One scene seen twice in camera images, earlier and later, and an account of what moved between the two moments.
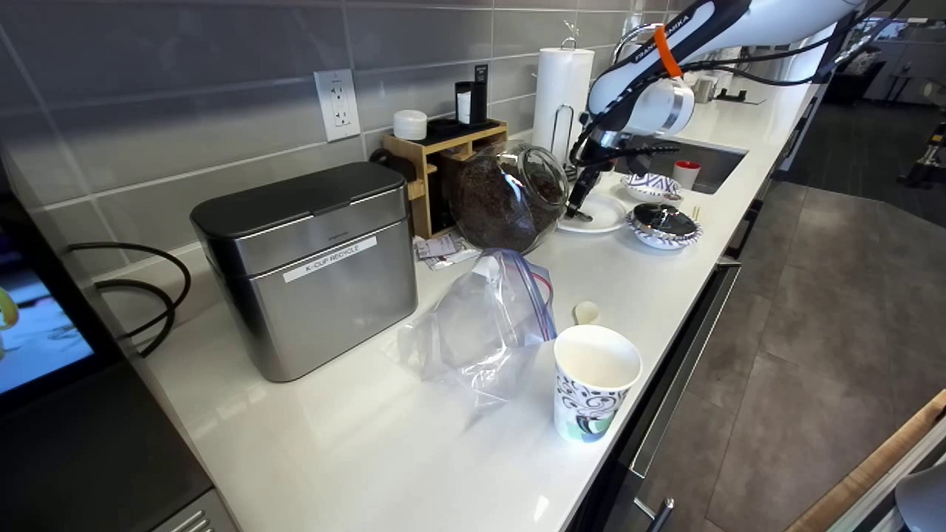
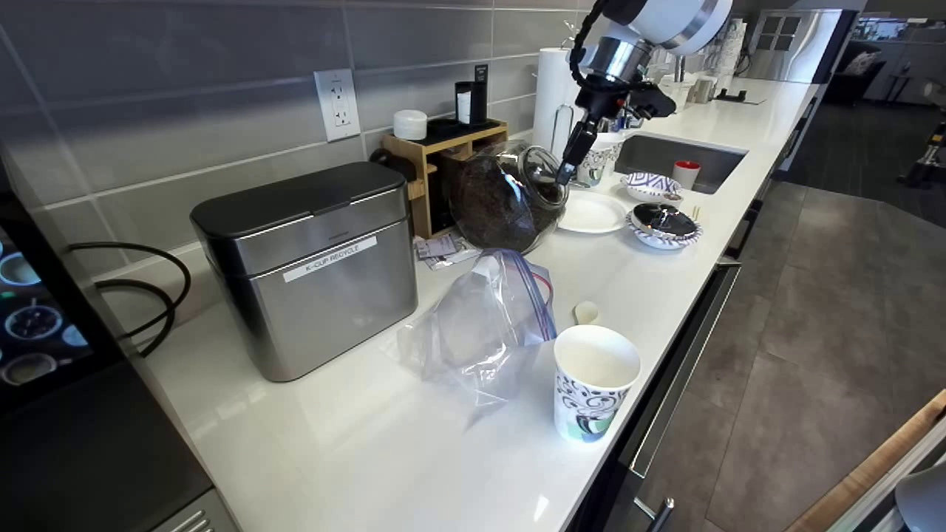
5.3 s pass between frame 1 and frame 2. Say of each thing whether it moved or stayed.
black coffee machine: stayed
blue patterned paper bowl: stayed
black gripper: moved
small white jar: stayed
